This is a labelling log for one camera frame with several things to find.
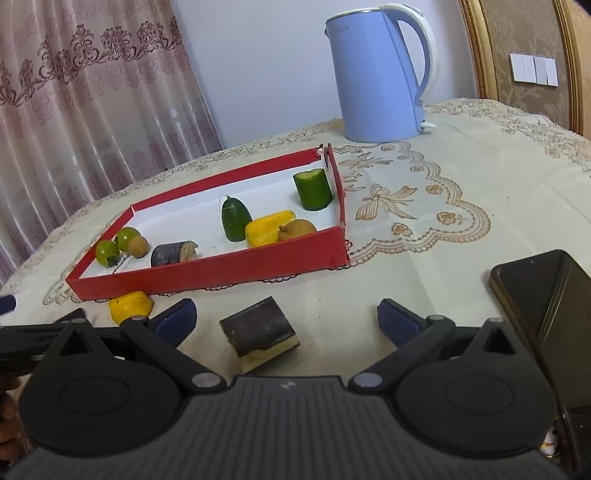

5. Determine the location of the pink patterned curtain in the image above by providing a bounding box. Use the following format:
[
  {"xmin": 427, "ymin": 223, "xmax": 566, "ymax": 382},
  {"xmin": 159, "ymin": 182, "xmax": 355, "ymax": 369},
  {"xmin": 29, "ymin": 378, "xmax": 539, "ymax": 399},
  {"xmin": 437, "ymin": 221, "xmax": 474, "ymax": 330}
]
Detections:
[{"xmin": 0, "ymin": 0, "xmax": 222, "ymax": 287}]

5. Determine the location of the dark eggplant end piece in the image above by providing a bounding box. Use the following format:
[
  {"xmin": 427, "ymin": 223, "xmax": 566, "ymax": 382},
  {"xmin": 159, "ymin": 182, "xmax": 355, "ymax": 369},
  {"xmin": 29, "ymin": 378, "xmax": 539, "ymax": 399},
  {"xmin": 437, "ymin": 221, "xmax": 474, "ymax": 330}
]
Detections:
[{"xmin": 150, "ymin": 240, "xmax": 199, "ymax": 268}]

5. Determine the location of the yellow pepper piece outside tray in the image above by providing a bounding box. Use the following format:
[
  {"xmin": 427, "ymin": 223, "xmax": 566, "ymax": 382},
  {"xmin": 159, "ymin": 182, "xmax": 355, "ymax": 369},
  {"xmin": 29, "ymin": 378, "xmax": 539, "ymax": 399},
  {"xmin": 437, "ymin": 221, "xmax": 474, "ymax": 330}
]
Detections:
[{"xmin": 109, "ymin": 291, "xmax": 154, "ymax": 325}]

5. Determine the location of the red cardboard box tray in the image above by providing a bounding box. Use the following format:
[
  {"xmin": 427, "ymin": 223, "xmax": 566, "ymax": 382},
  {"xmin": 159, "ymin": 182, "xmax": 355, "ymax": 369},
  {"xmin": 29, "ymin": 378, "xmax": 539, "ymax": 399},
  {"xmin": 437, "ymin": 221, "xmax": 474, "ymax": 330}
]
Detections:
[{"xmin": 65, "ymin": 144, "xmax": 350, "ymax": 301}]

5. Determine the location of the black smartphone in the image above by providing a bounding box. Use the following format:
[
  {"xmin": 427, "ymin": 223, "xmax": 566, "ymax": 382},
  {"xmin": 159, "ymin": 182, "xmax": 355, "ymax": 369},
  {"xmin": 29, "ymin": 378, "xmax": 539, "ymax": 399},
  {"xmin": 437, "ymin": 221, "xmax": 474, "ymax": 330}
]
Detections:
[{"xmin": 489, "ymin": 249, "xmax": 591, "ymax": 469}]

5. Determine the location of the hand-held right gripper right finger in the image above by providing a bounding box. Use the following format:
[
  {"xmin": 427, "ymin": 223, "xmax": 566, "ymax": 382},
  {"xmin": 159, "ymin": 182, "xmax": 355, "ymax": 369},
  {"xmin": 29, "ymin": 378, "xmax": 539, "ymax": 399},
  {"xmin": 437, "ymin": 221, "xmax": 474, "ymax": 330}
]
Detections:
[{"xmin": 348, "ymin": 298, "xmax": 532, "ymax": 394}]

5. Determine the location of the green cucumber cylinder piece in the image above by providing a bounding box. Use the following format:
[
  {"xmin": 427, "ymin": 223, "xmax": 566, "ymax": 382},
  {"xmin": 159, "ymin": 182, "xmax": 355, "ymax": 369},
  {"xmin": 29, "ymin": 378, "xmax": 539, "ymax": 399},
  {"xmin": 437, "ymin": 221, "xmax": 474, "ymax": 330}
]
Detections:
[{"xmin": 294, "ymin": 168, "xmax": 334, "ymax": 212}]

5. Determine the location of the person's left hand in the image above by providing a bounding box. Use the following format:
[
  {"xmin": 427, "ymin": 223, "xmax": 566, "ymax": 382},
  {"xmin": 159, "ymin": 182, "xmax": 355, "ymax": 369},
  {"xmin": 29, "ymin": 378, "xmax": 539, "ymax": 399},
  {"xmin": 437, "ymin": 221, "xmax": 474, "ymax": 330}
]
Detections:
[{"xmin": 0, "ymin": 374, "xmax": 24, "ymax": 457}]

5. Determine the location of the green round fruit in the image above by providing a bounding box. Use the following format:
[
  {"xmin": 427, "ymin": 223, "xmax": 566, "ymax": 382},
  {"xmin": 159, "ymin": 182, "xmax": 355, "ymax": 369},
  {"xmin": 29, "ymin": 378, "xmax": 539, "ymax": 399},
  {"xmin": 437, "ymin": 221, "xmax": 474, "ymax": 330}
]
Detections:
[
  {"xmin": 95, "ymin": 240, "xmax": 122, "ymax": 267},
  {"xmin": 115, "ymin": 227, "xmax": 141, "ymax": 254}
]

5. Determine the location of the brown longan with stem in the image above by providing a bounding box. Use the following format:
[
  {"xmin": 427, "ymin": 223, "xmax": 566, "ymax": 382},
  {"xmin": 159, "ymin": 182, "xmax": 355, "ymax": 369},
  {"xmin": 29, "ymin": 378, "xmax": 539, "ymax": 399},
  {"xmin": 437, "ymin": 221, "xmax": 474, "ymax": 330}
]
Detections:
[{"xmin": 111, "ymin": 236, "xmax": 151, "ymax": 274}]

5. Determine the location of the light blue electric kettle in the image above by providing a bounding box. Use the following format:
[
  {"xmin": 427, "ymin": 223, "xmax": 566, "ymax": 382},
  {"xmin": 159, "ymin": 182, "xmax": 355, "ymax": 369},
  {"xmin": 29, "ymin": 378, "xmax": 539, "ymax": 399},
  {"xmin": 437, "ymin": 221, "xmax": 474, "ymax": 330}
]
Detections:
[{"xmin": 324, "ymin": 4, "xmax": 439, "ymax": 144}]

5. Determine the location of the gold framed wall panel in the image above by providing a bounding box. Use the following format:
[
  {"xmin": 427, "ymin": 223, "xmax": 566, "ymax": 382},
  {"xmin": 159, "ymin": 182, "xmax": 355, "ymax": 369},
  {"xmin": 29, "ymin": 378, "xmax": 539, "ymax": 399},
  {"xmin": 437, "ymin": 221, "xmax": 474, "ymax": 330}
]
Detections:
[{"xmin": 459, "ymin": 0, "xmax": 591, "ymax": 139}]

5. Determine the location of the white wall switch panel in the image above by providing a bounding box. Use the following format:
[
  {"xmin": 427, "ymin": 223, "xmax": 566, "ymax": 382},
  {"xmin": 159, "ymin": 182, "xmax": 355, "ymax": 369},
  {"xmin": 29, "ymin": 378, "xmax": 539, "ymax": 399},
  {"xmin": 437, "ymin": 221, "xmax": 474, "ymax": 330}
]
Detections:
[{"xmin": 509, "ymin": 52, "xmax": 559, "ymax": 86}]

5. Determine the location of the yellow pepper piece in tray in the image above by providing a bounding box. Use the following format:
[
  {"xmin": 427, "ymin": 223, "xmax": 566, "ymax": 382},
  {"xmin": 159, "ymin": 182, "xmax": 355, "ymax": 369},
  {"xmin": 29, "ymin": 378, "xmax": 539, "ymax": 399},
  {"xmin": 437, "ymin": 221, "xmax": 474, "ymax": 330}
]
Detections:
[{"xmin": 245, "ymin": 210, "xmax": 297, "ymax": 248}]

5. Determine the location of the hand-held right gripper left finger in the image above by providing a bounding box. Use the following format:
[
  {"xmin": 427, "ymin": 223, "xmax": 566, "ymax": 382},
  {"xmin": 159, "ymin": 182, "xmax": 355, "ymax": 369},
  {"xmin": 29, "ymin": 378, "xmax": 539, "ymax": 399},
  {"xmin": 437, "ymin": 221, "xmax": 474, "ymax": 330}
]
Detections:
[{"xmin": 44, "ymin": 298, "xmax": 228, "ymax": 395}]

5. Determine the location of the green cucumber end piece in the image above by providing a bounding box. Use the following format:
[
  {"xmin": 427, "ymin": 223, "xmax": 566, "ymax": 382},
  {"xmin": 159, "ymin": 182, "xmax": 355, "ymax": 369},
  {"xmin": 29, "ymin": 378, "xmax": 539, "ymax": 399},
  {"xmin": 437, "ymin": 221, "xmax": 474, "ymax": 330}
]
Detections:
[{"xmin": 221, "ymin": 196, "xmax": 253, "ymax": 242}]

